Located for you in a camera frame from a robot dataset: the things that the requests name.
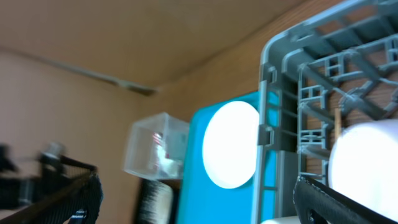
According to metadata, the large pink plate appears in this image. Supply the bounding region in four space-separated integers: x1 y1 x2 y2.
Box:
202 101 259 189

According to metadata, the clear plastic waste bin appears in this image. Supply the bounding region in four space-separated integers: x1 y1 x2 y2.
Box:
123 113 190 180

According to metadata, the white paper cup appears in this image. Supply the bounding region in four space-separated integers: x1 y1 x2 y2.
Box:
328 119 397 222

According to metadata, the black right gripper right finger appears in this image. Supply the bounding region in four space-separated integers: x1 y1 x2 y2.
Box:
293 175 397 224

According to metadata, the red snack wrapper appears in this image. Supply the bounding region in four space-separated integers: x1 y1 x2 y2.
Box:
152 133 169 159

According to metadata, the grey dishwasher rack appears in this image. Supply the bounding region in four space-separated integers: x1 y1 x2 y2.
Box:
252 1 397 223

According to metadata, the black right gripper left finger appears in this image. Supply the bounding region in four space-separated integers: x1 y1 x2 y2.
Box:
1 156 103 224

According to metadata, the teal serving tray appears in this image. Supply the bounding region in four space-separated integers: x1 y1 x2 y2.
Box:
177 92 259 223

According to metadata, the black food waste tray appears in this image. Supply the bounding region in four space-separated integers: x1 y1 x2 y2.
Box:
132 179 181 224

